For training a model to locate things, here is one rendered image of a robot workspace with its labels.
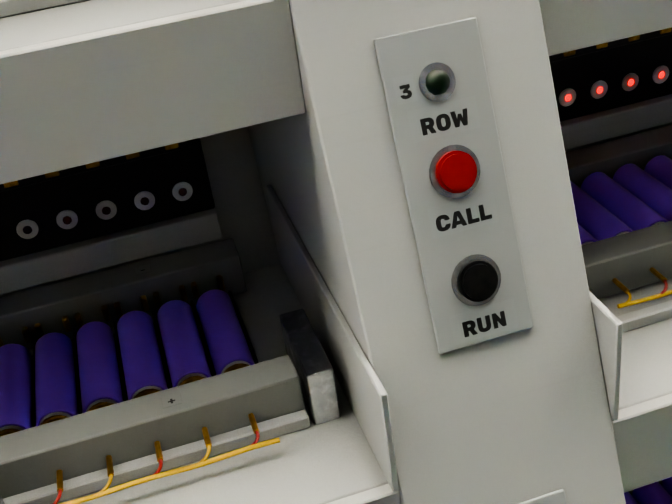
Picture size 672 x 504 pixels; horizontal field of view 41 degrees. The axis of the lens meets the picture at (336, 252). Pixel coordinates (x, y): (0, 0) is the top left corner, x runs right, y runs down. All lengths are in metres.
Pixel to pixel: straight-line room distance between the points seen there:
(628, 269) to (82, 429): 0.26
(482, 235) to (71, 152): 0.16
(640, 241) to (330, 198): 0.18
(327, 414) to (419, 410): 0.05
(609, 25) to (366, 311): 0.15
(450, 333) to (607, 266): 0.12
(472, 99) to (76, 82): 0.14
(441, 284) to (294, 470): 0.10
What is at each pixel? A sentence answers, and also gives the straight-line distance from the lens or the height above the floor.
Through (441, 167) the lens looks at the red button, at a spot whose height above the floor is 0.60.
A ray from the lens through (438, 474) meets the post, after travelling 0.37.
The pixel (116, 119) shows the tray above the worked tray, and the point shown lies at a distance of 0.34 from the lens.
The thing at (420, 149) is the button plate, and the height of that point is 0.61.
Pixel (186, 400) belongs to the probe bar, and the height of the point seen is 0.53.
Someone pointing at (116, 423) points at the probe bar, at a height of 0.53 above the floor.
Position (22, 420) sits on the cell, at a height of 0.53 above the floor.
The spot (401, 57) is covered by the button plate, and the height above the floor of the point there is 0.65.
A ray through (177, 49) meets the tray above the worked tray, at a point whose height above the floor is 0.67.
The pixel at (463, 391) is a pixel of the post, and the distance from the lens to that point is 0.36.
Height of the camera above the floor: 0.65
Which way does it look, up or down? 11 degrees down
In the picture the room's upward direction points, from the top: 13 degrees counter-clockwise
